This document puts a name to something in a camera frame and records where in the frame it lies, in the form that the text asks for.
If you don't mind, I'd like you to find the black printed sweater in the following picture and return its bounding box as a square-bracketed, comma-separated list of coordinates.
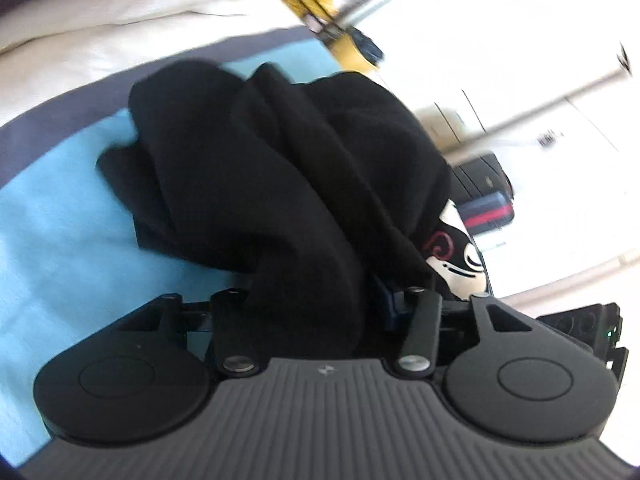
[98, 61, 488, 361]

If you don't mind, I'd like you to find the yellow bucket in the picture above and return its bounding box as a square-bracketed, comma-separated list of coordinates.
[281, 0, 384, 75]

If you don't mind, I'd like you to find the blue and white bedsheet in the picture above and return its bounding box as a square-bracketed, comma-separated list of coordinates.
[1, 0, 337, 465]

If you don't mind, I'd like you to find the black suitcase red strap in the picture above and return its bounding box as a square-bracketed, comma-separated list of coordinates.
[447, 152, 516, 236]

